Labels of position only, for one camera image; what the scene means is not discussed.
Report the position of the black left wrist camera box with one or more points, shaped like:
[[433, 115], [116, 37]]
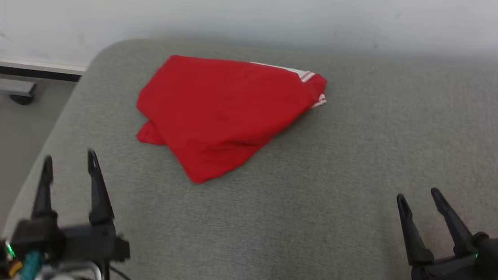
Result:
[[36, 237]]

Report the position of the red white-trimmed basketball jersey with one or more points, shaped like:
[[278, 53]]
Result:
[[219, 111]]

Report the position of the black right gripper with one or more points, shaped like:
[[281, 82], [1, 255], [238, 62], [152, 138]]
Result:
[[450, 273]]

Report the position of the white and black wall baseboard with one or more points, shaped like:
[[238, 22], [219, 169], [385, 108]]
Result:
[[35, 68]]

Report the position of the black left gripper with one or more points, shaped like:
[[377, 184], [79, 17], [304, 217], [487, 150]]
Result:
[[91, 244]]

